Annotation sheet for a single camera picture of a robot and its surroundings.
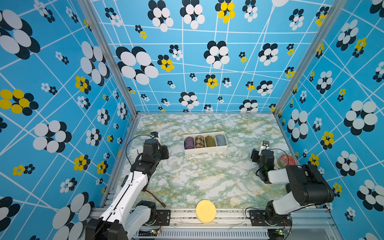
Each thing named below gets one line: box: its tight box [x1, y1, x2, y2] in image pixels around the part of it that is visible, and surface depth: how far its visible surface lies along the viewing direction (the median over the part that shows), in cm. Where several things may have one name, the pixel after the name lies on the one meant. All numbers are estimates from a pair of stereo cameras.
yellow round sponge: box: [196, 199, 217, 224], surface depth 75 cm
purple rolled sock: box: [184, 136, 195, 150], surface depth 98 cm
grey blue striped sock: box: [215, 134, 227, 146], surface depth 99 cm
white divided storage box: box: [182, 131, 229, 156], surface depth 98 cm
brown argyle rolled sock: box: [195, 135, 206, 148], surface depth 99 cm
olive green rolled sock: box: [205, 135, 217, 147], surface depth 98 cm
